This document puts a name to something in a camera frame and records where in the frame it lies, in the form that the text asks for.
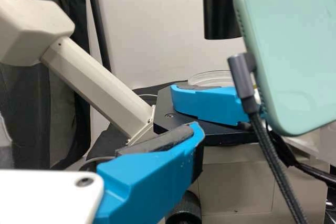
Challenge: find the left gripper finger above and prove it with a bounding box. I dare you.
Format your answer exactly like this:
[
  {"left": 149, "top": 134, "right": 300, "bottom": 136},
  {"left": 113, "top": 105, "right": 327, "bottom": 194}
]
[{"left": 93, "top": 123, "right": 206, "bottom": 224}]

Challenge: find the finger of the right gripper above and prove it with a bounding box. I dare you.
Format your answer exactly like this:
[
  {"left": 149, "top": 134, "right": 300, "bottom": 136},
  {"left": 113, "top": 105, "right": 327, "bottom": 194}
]
[{"left": 170, "top": 83, "right": 266, "bottom": 127}]

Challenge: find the petri dish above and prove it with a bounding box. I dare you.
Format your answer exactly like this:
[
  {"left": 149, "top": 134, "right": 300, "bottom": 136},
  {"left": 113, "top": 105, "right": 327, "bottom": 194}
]
[{"left": 187, "top": 70, "right": 237, "bottom": 89}]

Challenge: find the cream microscope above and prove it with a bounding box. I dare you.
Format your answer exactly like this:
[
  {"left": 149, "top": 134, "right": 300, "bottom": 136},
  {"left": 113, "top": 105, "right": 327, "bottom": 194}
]
[{"left": 0, "top": 0, "right": 331, "bottom": 224}]

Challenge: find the black cable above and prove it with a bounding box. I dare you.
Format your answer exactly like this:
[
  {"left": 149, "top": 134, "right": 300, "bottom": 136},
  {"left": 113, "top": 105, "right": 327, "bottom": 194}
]
[{"left": 227, "top": 52, "right": 311, "bottom": 224}]

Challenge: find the right wrist camera phone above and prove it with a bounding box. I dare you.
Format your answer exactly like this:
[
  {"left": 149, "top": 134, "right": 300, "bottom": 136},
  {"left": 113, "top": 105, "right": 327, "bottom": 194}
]
[{"left": 232, "top": 0, "right": 336, "bottom": 137}]

